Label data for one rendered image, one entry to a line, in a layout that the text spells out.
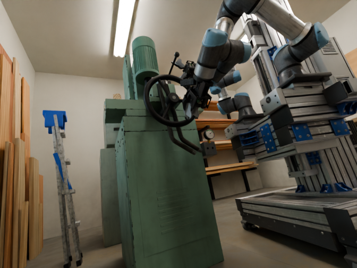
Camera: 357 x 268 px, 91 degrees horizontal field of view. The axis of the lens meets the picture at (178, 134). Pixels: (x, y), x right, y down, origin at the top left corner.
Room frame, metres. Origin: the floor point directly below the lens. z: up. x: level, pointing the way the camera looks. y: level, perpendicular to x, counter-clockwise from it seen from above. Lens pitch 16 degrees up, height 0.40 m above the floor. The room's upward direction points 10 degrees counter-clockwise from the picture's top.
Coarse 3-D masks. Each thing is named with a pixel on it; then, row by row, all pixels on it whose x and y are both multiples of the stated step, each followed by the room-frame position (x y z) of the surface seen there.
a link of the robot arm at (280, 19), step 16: (224, 0) 0.64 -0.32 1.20; (240, 0) 0.60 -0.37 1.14; (256, 0) 0.60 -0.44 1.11; (272, 0) 0.62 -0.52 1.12; (240, 16) 0.69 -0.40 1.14; (272, 16) 0.66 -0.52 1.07; (288, 16) 0.66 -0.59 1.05; (288, 32) 0.71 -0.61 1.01; (304, 32) 0.70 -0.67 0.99; (320, 32) 0.68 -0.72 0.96; (304, 48) 0.76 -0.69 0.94; (320, 48) 0.75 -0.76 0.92
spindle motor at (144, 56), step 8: (136, 40) 1.02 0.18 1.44; (144, 40) 1.02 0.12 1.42; (152, 40) 1.06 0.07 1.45; (136, 48) 1.03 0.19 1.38; (144, 48) 1.02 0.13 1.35; (152, 48) 1.06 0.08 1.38; (136, 56) 1.03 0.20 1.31; (144, 56) 1.02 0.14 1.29; (152, 56) 1.04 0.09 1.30; (136, 64) 1.03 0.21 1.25; (144, 64) 1.02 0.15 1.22; (152, 64) 1.03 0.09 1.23; (136, 72) 1.05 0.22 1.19; (144, 72) 1.02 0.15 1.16; (152, 72) 1.04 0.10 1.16; (136, 80) 1.10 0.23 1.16
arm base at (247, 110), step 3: (246, 105) 1.32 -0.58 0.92; (249, 105) 1.32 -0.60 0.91; (240, 108) 1.35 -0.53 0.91; (243, 108) 1.33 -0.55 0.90; (246, 108) 1.32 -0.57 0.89; (249, 108) 1.31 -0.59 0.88; (252, 108) 1.33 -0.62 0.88; (240, 111) 1.35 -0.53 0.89; (243, 111) 1.33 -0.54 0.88; (246, 111) 1.31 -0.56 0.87; (249, 111) 1.31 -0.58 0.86; (252, 111) 1.31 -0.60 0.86; (240, 114) 1.35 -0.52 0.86; (243, 114) 1.33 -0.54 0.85; (246, 114) 1.31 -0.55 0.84
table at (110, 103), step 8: (112, 104) 0.83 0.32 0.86; (120, 104) 0.85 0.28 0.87; (128, 104) 0.87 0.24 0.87; (136, 104) 0.89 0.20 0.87; (152, 104) 0.87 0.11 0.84; (160, 104) 0.88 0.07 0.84; (176, 104) 0.92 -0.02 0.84; (112, 112) 0.88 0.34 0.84; (120, 112) 0.89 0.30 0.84; (200, 112) 1.10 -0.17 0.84; (112, 120) 0.98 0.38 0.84; (120, 120) 1.00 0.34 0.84
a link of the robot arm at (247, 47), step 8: (232, 40) 0.50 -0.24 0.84; (240, 40) 0.52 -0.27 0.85; (232, 48) 0.50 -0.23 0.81; (240, 48) 0.51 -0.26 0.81; (248, 48) 0.53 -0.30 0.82; (232, 56) 0.52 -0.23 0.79; (240, 56) 0.53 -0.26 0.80; (248, 56) 0.55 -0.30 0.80; (224, 64) 0.57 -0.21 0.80; (232, 64) 0.57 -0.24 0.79; (224, 72) 0.61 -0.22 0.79
